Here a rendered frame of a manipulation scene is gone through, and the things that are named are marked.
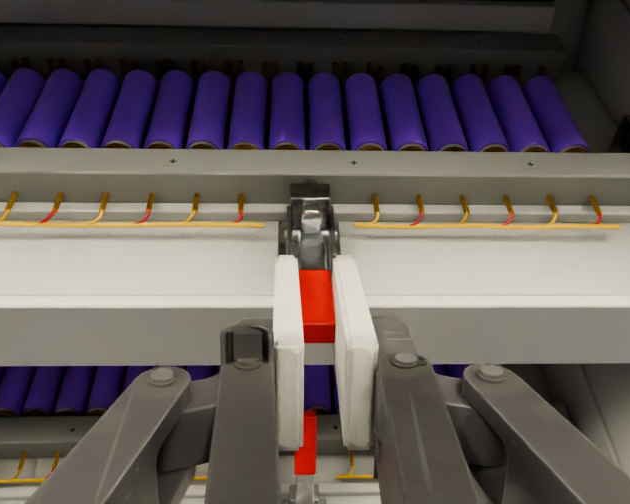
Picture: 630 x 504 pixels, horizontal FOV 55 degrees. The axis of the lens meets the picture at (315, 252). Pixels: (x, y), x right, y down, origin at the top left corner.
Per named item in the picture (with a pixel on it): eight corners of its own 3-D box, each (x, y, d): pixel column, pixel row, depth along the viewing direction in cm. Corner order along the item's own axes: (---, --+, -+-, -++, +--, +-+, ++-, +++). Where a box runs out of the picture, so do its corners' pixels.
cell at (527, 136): (513, 69, 34) (547, 139, 30) (521, 94, 35) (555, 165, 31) (482, 83, 35) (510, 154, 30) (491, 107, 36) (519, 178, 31)
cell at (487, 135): (477, 68, 34) (506, 138, 29) (486, 93, 35) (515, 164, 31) (446, 82, 34) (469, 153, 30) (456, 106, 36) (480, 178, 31)
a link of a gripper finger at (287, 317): (303, 453, 15) (273, 453, 15) (296, 334, 22) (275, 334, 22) (304, 343, 14) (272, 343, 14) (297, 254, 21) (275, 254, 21)
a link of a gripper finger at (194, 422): (273, 472, 13) (134, 475, 13) (275, 363, 18) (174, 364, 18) (273, 411, 13) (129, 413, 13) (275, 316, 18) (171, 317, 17)
